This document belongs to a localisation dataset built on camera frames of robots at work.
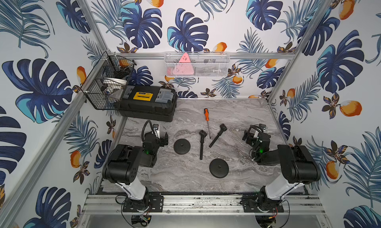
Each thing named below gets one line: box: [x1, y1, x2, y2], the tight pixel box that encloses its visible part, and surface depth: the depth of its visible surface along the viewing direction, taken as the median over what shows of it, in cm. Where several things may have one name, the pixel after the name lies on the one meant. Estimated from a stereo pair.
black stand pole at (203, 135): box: [198, 129, 208, 161], surface depth 99 cm
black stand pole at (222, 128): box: [208, 123, 228, 148], surface depth 102 cm
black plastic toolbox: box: [118, 84, 179, 122], surface depth 100 cm
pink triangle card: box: [172, 52, 195, 75], surface depth 91 cm
